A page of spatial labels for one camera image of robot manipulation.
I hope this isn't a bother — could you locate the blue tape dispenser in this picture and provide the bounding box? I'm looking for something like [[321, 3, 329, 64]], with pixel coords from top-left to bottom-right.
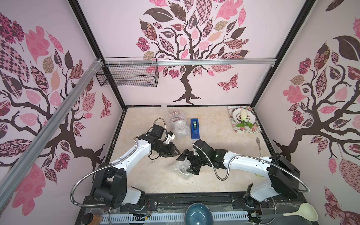
[[190, 119, 200, 140]]

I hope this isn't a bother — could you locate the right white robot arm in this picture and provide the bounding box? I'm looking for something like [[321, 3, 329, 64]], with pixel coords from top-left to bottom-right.
[[177, 139, 301, 202]]

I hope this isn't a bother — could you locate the left metal flex conduit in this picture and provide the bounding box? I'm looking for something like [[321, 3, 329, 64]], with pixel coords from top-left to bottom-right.
[[69, 117, 167, 208]]

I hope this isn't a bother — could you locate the white decorated plate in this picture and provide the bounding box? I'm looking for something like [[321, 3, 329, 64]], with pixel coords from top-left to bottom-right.
[[230, 107, 257, 126]]

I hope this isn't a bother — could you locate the floral placemat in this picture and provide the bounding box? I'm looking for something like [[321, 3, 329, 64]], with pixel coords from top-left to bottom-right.
[[227, 106, 262, 134]]

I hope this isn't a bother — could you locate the metal fork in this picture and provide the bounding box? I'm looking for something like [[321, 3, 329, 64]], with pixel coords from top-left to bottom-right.
[[256, 137, 263, 157]]

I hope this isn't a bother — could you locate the white green toy vegetable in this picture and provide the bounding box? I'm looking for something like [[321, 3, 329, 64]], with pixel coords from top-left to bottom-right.
[[235, 109, 254, 128]]

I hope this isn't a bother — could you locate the blue ceramic bowl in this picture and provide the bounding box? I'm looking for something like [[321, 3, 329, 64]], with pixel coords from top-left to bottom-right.
[[184, 202, 214, 225]]

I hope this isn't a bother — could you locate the brown jar black lid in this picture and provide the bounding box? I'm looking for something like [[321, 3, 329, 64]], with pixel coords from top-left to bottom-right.
[[81, 213, 103, 225]]

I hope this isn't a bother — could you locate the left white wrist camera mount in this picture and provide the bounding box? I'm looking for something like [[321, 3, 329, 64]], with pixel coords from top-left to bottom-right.
[[164, 131, 175, 144]]

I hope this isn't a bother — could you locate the white slotted cable duct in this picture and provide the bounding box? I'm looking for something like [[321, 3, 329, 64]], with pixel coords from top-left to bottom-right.
[[110, 211, 249, 225]]

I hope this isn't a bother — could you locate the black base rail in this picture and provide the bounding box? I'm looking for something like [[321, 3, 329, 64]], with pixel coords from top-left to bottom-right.
[[75, 191, 307, 225]]

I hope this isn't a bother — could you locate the black wire basket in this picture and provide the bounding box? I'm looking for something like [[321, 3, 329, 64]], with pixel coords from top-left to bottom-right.
[[96, 56, 159, 87]]

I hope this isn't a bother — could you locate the rear aluminium frame bar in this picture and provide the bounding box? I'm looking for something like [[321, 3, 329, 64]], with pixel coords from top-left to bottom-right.
[[104, 58, 277, 66]]

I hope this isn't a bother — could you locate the aluminium frame bar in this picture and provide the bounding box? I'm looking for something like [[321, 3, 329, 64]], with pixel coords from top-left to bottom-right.
[[104, 58, 277, 66], [1, 58, 102, 210]]

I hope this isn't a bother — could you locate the cream ladle grey handle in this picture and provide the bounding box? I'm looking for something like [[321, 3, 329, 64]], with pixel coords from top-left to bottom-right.
[[257, 203, 319, 222]]

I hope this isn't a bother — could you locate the left aluminium frame bar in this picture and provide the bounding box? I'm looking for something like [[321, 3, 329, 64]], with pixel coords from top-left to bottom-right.
[[1, 58, 102, 210]]

